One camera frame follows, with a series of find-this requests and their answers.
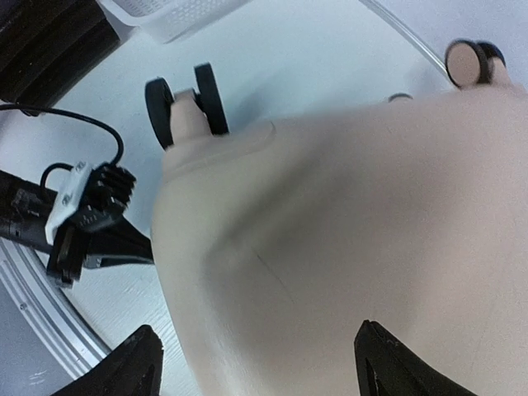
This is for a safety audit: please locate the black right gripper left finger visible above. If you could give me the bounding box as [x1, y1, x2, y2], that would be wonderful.
[56, 325, 163, 396]

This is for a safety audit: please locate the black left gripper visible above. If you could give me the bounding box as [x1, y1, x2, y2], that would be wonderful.
[1, 172, 153, 287]

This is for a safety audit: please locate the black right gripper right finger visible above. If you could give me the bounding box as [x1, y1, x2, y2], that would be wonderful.
[354, 320, 458, 395]

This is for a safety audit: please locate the beige hard-shell suitcase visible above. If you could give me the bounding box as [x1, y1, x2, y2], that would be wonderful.
[148, 40, 527, 395]

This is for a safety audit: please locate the black pink drawer organizer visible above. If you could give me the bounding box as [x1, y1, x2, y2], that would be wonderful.
[1, 1, 120, 107]

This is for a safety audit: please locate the white perforated plastic basket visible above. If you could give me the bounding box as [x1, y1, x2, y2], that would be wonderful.
[99, 0, 248, 44]

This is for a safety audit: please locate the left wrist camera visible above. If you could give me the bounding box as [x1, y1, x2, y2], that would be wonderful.
[45, 162, 136, 245]

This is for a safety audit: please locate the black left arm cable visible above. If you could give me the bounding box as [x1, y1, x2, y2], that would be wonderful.
[0, 105, 125, 166]

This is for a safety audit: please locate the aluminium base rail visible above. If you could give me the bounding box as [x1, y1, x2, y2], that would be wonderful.
[1, 239, 111, 380]

